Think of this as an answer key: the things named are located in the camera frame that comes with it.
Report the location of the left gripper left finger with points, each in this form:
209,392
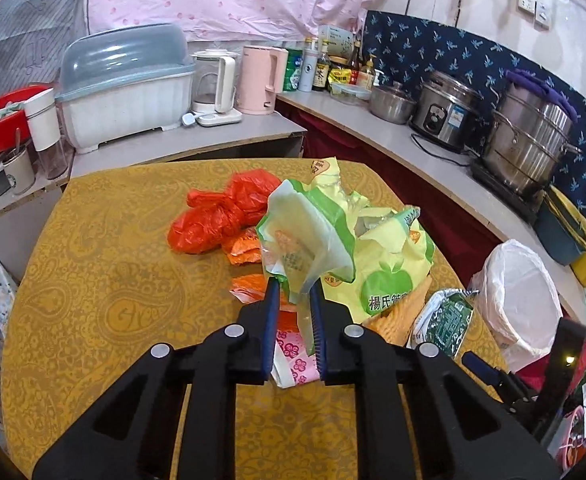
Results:
172,413

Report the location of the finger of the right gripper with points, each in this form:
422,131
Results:
488,374

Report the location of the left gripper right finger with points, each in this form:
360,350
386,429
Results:
418,414

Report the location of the yellow green apple plastic bag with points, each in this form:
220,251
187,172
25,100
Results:
367,257

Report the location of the orange printed plastic bag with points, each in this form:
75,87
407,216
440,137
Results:
244,249

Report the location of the red plastic bag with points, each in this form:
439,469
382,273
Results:
213,217

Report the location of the white lined trash bin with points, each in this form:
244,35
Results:
519,303

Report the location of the dark green snack packet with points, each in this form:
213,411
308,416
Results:
444,320

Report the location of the yellow patterned tablecloth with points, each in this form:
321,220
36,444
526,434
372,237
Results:
103,287

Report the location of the blue yellow stacked basins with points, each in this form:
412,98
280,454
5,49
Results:
560,227

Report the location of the black induction cooker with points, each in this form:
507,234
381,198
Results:
526,207

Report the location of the pink floral wrapper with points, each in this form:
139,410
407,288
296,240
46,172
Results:
292,365

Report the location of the large steel steamer pot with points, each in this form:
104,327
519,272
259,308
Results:
529,137

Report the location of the silver rice cooker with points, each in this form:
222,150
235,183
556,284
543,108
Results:
445,111

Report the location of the small steel pot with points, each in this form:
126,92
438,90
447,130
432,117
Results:
391,104

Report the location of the white grey mug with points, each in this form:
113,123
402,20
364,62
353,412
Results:
19,170

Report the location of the purple cloth on pot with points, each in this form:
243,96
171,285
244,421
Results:
528,86

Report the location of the clear food container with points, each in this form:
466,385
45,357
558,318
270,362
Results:
350,94

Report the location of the red plastic basin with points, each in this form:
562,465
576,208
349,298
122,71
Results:
17,120

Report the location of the yellow seasoning packet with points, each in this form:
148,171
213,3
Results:
338,75

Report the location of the white blender cup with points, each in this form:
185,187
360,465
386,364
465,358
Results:
41,113

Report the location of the navy patterned cloth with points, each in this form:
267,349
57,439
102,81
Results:
408,49

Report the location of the dark soy sauce bottle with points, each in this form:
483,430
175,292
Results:
322,68

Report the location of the white spray bottle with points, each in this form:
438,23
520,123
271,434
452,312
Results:
309,63

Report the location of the white glass electric kettle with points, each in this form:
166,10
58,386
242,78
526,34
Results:
213,92

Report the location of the dish rack with grey lid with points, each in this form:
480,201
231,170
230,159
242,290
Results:
122,82

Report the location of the green white box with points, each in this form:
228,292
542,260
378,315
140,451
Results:
292,69

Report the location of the pale box on counter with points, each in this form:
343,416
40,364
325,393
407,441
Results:
340,41

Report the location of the pink electric kettle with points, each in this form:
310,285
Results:
261,79

